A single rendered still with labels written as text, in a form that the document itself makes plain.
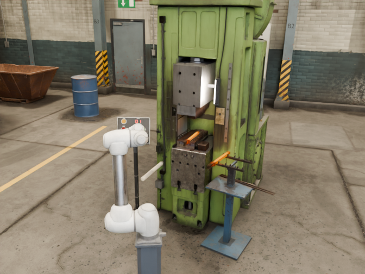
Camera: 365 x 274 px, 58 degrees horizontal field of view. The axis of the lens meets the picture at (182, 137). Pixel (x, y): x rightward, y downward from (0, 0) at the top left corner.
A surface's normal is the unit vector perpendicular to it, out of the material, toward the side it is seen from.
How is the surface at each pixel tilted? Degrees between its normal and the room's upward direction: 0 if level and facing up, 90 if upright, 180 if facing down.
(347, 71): 90
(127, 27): 90
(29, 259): 0
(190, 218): 89
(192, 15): 90
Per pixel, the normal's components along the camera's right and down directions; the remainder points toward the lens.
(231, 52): -0.40, 0.30
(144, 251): 0.07, 0.34
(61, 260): 0.02, -0.94
